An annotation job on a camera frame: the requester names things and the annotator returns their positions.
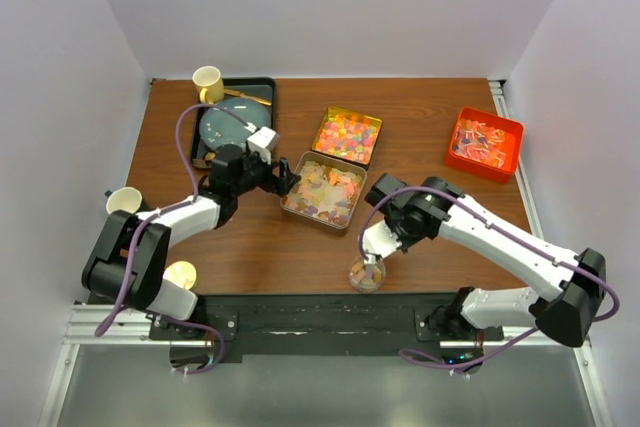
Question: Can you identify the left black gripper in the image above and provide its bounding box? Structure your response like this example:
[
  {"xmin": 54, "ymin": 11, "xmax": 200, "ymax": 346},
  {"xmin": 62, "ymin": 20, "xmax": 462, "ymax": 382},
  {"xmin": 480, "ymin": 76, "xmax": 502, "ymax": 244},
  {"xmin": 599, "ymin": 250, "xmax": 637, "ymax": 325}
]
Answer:
[{"xmin": 232, "ymin": 147, "xmax": 300, "ymax": 197}]

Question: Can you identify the silver tin of popsicle candies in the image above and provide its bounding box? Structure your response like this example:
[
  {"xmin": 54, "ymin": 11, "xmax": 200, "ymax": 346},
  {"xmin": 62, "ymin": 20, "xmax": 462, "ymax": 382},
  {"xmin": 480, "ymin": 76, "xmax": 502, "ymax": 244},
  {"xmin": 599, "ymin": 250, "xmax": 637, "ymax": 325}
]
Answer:
[{"xmin": 280, "ymin": 151, "xmax": 367, "ymax": 236}]

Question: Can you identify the clear plastic jar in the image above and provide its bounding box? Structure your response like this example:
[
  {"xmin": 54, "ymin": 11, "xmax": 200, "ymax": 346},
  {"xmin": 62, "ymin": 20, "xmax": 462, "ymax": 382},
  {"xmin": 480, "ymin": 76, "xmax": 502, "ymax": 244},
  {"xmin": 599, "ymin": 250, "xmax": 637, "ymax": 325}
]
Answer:
[{"xmin": 349, "ymin": 256, "xmax": 386, "ymax": 293}]

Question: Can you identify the gold tin of gummy candies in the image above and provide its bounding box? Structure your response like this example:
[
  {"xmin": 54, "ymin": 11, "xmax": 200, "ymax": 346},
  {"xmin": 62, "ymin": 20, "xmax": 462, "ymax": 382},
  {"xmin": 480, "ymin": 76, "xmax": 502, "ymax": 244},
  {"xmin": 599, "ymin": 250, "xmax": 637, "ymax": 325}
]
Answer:
[{"xmin": 311, "ymin": 106, "xmax": 383, "ymax": 169}]

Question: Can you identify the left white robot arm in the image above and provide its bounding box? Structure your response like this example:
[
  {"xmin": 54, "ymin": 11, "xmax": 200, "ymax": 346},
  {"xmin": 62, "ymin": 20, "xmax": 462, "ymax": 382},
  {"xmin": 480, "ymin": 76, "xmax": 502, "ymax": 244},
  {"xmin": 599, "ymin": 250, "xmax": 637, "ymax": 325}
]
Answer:
[{"xmin": 82, "ymin": 145, "xmax": 300, "ymax": 339}]

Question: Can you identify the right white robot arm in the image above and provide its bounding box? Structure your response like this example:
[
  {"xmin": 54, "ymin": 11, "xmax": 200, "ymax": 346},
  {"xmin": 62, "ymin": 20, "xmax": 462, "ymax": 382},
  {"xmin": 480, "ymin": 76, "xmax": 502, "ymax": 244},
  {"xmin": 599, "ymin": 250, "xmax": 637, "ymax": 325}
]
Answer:
[{"xmin": 359, "ymin": 174, "xmax": 606, "ymax": 347}]

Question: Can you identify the blue-grey plate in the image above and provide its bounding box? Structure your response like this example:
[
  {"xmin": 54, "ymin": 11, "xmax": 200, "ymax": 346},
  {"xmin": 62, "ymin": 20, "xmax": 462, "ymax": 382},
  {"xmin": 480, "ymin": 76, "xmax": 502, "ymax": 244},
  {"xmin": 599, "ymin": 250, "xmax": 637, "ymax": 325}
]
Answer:
[{"xmin": 199, "ymin": 97, "xmax": 272, "ymax": 151}]

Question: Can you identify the black serving tray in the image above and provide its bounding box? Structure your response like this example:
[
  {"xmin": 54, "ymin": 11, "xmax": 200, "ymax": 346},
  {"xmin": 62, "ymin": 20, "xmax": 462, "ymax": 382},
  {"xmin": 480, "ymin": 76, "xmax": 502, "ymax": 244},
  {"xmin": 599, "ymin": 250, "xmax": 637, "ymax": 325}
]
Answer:
[{"xmin": 189, "ymin": 77, "xmax": 276, "ymax": 169}]

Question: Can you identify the gold fork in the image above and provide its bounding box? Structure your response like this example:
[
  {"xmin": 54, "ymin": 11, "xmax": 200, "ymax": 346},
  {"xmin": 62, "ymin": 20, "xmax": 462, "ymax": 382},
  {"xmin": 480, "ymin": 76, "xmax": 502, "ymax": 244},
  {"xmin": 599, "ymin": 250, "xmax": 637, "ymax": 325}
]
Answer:
[{"xmin": 192, "ymin": 159, "xmax": 209, "ymax": 168}]

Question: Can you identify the orange box of lollipops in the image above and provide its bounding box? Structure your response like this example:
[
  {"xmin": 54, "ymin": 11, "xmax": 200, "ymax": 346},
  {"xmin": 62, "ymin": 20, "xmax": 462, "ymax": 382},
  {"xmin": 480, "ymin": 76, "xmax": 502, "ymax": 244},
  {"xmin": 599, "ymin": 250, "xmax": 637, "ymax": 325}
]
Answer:
[{"xmin": 444, "ymin": 108, "xmax": 524, "ymax": 184}]

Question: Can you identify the yellow mug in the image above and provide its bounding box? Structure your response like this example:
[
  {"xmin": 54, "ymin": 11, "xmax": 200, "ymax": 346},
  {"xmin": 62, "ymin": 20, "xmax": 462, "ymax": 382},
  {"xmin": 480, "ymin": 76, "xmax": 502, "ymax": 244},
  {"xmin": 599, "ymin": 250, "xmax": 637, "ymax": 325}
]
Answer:
[{"xmin": 192, "ymin": 66, "xmax": 225, "ymax": 104}]

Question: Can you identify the dark green paper cup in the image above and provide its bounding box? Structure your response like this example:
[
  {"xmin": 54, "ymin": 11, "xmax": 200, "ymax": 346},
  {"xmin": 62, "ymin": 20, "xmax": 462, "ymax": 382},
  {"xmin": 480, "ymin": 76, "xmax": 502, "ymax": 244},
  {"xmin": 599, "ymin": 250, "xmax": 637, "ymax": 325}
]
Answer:
[{"xmin": 105, "ymin": 186, "xmax": 150, "ymax": 214}]

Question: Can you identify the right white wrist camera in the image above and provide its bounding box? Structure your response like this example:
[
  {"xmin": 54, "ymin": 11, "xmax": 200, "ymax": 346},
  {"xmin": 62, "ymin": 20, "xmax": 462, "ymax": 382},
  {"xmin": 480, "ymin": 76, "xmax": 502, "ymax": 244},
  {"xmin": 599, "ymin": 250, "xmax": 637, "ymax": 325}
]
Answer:
[{"xmin": 361, "ymin": 221, "xmax": 401, "ymax": 259}]

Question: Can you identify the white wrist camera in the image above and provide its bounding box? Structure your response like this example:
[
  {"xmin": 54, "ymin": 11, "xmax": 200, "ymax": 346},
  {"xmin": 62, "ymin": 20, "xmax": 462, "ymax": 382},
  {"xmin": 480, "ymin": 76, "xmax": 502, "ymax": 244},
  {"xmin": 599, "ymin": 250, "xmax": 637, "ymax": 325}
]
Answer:
[
  {"xmin": 246, "ymin": 127, "xmax": 279, "ymax": 164},
  {"xmin": 361, "ymin": 221, "xmax": 401, "ymax": 259}
]

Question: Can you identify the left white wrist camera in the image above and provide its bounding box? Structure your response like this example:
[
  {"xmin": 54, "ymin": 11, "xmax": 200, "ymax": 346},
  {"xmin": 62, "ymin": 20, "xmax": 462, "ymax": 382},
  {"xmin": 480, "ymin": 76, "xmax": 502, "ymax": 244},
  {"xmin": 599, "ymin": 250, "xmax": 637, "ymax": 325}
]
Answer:
[{"xmin": 246, "ymin": 127, "xmax": 279, "ymax": 164}]

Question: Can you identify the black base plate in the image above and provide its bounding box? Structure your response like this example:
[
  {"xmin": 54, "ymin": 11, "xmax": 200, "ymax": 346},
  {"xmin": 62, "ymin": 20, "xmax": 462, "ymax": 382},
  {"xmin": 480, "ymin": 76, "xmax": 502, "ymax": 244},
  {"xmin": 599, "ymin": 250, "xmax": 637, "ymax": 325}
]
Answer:
[{"xmin": 148, "ymin": 292, "xmax": 505, "ymax": 364}]

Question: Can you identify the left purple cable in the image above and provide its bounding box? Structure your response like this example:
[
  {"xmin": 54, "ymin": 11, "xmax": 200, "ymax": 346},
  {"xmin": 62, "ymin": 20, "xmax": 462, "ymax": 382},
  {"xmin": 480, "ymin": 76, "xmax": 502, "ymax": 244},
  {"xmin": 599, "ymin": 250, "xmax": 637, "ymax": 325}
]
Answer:
[{"xmin": 94, "ymin": 103, "xmax": 261, "ymax": 376}]

